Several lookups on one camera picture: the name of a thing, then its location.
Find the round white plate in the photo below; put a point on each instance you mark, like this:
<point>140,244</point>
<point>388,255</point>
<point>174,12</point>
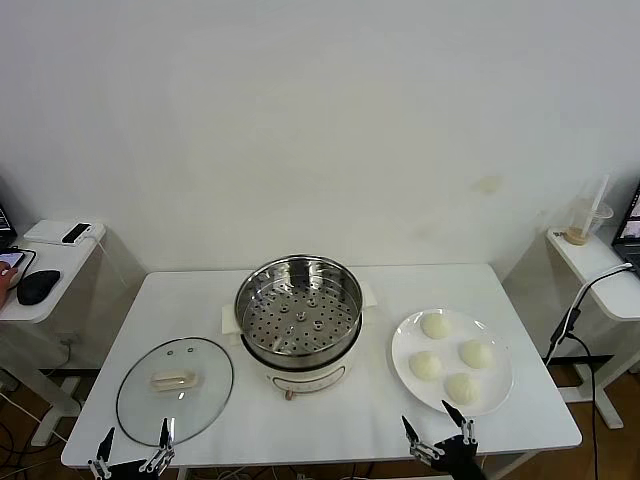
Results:
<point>450,350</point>

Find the round glass pot lid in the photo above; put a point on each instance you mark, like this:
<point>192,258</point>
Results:
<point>200,360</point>

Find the cream electric cooker base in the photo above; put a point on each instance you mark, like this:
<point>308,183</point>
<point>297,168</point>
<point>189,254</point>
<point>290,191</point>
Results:
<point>310,380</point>

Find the person's hand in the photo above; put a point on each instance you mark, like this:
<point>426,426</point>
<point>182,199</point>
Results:
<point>4,272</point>

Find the clear plastic drink cup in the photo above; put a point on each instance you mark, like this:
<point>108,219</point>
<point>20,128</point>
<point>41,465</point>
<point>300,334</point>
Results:
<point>582,222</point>

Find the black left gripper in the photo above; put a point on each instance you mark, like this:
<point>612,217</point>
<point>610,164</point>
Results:
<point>127,472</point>

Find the open black laptop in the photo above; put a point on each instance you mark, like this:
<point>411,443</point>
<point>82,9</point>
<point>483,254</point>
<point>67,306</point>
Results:
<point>5,220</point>
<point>631,225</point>

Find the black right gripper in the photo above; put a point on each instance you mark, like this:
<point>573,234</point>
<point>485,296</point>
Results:
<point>457,457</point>

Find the small black screen device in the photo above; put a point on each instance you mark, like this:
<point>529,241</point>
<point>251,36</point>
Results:
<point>76,233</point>

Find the flat white box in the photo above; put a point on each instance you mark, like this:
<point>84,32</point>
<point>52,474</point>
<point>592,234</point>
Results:
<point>42,232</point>

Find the stainless steel steamer basket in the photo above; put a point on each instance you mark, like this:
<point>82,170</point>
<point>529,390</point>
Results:
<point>300,320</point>

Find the black computer mouse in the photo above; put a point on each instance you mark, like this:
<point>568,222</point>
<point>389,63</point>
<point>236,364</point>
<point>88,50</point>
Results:
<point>39,286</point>

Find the smartphone with lit screen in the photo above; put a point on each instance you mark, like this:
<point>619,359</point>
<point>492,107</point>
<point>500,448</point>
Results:
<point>12,256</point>

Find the white steamed baozi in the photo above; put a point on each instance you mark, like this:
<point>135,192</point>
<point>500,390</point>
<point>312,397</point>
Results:
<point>476,354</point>
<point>436,326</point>
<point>425,366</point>
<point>462,388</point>

